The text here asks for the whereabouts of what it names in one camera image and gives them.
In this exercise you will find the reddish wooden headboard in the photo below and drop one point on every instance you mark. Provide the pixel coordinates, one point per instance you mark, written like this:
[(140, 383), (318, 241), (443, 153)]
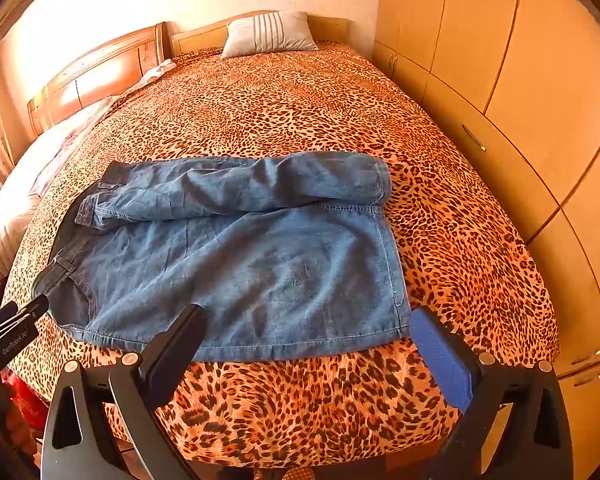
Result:
[(105, 67)]

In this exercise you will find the light wooden headboard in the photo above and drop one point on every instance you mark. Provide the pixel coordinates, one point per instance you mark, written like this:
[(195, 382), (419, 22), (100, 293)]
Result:
[(200, 37)]

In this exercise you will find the red cloth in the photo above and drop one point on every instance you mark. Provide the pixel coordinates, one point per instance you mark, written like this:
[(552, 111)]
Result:
[(27, 402)]

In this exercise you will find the leopard print blanket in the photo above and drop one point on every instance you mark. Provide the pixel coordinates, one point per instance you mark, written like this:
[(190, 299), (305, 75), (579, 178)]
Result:
[(305, 105)]

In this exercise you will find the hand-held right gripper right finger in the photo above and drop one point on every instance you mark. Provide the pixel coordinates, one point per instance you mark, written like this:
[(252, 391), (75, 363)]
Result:
[(440, 355)]

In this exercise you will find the blue denim pants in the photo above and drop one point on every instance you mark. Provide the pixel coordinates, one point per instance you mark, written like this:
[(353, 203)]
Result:
[(255, 270)]

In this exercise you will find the grey striped pillow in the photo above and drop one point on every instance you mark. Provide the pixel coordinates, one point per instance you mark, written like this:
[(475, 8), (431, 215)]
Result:
[(270, 35)]

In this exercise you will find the wooden wardrobe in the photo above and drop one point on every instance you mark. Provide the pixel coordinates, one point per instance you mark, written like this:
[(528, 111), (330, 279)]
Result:
[(530, 60)]

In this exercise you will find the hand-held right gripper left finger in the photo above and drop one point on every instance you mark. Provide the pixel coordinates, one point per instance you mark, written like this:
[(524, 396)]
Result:
[(177, 350)]

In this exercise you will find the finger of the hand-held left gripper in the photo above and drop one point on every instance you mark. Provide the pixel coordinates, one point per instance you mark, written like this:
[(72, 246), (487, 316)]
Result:
[(32, 307)]

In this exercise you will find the ribbed bed quilt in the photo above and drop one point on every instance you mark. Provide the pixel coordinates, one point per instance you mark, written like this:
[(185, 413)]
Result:
[(5, 220)]

